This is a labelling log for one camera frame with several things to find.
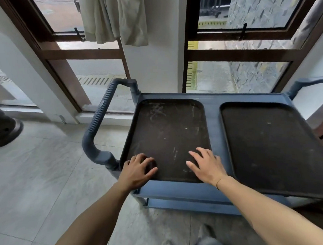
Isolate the person's right hand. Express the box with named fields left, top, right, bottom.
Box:
left=185, top=146, right=229, bottom=188

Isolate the person's left hand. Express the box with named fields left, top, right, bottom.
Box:
left=115, top=152, right=160, bottom=193

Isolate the scratched dark brown tray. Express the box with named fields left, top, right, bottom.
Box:
left=116, top=95, right=214, bottom=188

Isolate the person's left forearm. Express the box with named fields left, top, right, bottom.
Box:
left=39, top=180, right=137, bottom=245

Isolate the person's right forearm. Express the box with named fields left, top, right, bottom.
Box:
left=215, top=169, right=323, bottom=245

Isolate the blue plastic service cart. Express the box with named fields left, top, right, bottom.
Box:
left=78, top=66, right=323, bottom=226

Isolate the clean dark brown tray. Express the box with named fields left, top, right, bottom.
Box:
left=218, top=96, right=323, bottom=206

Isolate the outdoor drain grate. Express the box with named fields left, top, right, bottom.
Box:
left=76, top=72, right=127, bottom=88

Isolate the beige curtain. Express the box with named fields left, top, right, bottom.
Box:
left=78, top=0, right=149, bottom=50

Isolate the black metal fence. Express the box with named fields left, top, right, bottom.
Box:
left=198, top=0, right=236, bottom=17

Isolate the grey curtain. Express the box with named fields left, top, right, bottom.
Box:
left=289, top=0, right=323, bottom=49

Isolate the brown wooden window frame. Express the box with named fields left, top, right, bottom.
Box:
left=0, top=0, right=133, bottom=118
left=176, top=0, right=323, bottom=99

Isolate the black window handle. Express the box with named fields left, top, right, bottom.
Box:
left=237, top=23, right=249, bottom=41
left=74, top=27, right=86, bottom=43

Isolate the grey stone wall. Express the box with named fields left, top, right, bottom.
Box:
left=223, top=0, right=318, bottom=95

